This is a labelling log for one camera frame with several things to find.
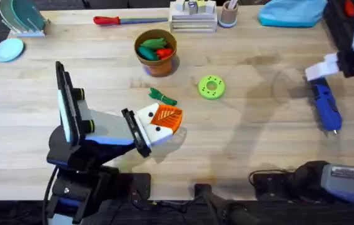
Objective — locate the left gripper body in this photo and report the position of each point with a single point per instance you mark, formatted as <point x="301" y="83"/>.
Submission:
<point x="111" y="128"/>

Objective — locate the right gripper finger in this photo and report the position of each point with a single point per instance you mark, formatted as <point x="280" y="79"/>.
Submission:
<point x="322" y="71"/>
<point x="331" y="57"/>

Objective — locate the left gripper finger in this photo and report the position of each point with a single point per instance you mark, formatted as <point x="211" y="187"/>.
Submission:
<point x="167" y="117"/>
<point x="159" y="136"/>

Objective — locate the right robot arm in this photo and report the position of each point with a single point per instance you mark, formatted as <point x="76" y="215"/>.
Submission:
<point x="349" y="184"/>

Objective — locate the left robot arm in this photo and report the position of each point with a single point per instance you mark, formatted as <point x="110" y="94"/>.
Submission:
<point x="80" y="162"/>

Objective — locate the green toy vegetable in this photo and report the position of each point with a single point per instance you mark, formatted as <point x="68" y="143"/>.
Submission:
<point x="161" y="96"/>

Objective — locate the blue electric screwdriver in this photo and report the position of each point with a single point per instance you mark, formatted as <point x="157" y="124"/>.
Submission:
<point x="327" y="106"/>

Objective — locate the black upright left wrist plate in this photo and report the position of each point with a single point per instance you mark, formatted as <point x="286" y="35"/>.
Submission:
<point x="67" y="103"/>

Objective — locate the brown tub with toys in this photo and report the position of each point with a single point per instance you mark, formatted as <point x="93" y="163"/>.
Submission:
<point x="156" y="67"/>

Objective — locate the green disc with holes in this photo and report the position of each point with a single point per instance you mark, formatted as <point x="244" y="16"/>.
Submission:
<point x="218" y="90"/>

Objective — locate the light blue soft bag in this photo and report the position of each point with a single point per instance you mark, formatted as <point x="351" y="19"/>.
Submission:
<point x="289" y="14"/>

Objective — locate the white box with blocks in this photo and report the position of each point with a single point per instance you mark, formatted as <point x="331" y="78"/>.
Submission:
<point x="192" y="22"/>

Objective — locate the brown cup with tools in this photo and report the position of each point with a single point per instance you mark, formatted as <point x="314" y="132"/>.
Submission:
<point x="228" y="17"/>

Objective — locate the light blue plate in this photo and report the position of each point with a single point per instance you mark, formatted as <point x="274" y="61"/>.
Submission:
<point x="8" y="50"/>

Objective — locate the peg rack with green plates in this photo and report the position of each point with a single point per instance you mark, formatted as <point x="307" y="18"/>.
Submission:
<point x="23" y="15"/>

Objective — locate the black rail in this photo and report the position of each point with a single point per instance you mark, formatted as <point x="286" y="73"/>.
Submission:
<point x="177" y="215"/>

